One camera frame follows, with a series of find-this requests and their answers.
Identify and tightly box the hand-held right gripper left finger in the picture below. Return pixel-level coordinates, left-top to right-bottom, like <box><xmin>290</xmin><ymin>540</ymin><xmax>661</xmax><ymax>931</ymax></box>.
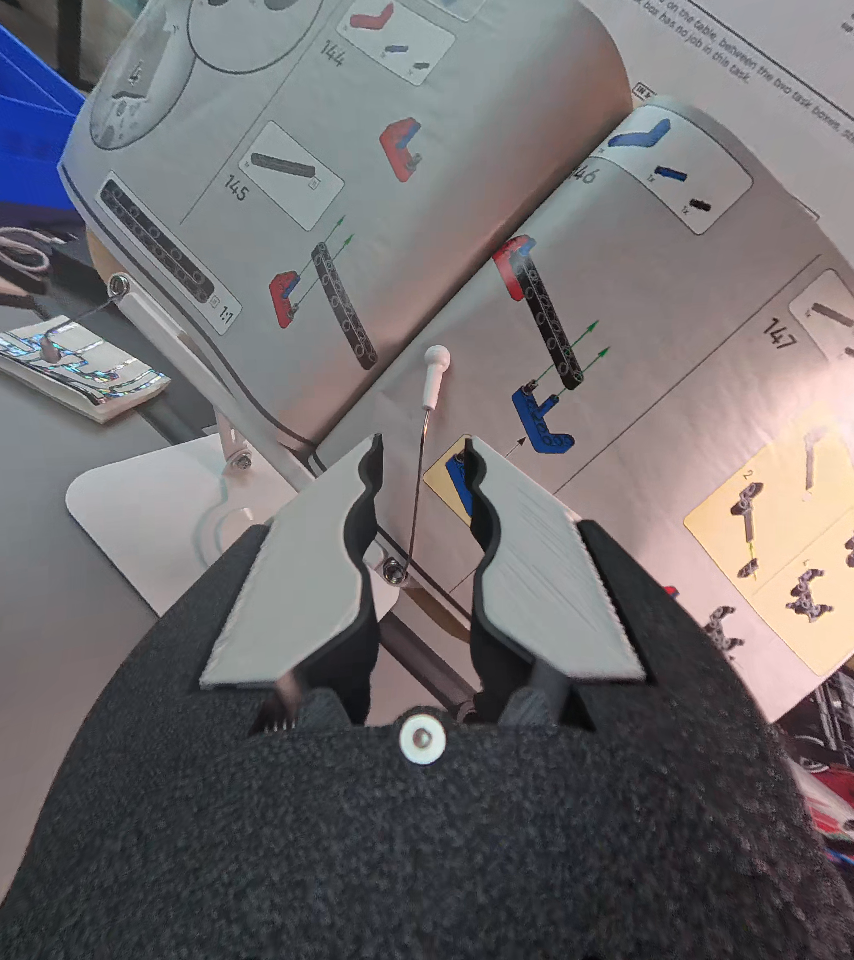
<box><xmin>200</xmin><ymin>433</ymin><xmax>386</xmax><ymax>689</ymax></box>

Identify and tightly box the white book stand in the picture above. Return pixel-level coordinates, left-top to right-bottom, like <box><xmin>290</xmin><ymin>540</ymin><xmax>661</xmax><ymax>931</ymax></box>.
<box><xmin>37</xmin><ymin>271</ymin><xmax>488</xmax><ymax>721</ymax></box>

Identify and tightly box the toy instruction book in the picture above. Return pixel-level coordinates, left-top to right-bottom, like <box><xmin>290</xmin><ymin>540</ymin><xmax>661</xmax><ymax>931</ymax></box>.
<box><xmin>58</xmin><ymin>0</ymin><xmax>854</xmax><ymax>726</ymax></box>

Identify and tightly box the white cable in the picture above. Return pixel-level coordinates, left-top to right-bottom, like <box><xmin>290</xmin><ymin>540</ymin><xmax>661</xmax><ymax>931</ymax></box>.
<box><xmin>0</xmin><ymin>225</ymin><xmax>53</xmax><ymax>276</ymax></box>

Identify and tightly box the holographic sticker sheet stack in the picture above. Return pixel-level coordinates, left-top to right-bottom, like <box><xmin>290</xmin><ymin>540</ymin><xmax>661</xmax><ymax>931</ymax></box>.
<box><xmin>0</xmin><ymin>315</ymin><xmax>172</xmax><ymax>426</ymax></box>

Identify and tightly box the white printed instruction board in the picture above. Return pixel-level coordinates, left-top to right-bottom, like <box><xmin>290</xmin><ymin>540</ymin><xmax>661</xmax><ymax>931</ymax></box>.
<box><xmin>607</xmin><ymin>0</ymin><xmax>854</xmax><ymax>279</ymax></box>

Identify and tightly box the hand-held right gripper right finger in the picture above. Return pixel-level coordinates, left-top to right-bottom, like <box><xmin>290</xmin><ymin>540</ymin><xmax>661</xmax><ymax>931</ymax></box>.
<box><xmin>463</xmin><ymin>437</ymin><xmax>648</xmax><ymax>721</ymax></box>

